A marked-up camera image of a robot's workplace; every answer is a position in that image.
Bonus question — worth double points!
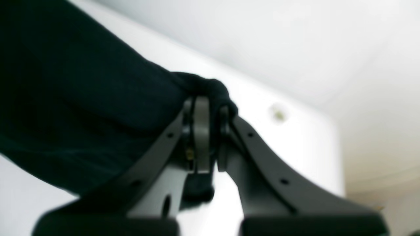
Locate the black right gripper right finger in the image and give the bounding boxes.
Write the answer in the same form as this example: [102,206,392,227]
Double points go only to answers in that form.
[218,106,389,236]

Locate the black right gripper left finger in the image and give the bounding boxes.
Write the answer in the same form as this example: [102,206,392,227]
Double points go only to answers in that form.
[33,96,210,236]

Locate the black t-shirt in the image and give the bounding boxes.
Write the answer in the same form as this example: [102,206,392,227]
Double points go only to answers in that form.
[0,0,238,196]

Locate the right table grommet hole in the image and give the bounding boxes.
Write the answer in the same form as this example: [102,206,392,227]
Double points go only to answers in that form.
[269,103,289,124]

